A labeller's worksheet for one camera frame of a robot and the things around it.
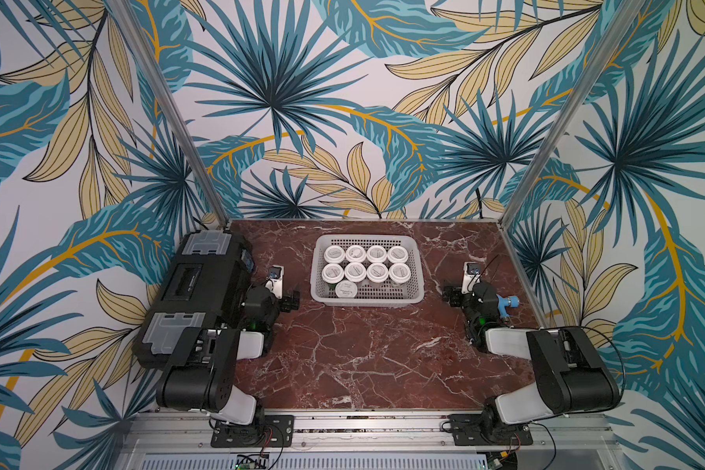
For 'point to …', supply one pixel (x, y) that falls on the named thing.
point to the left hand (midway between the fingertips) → (282, 283)
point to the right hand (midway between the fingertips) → (464, 278)
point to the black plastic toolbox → (208, 271)
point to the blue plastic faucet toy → (511, 302)
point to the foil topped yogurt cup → (346, 289)
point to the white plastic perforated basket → (322, 292)
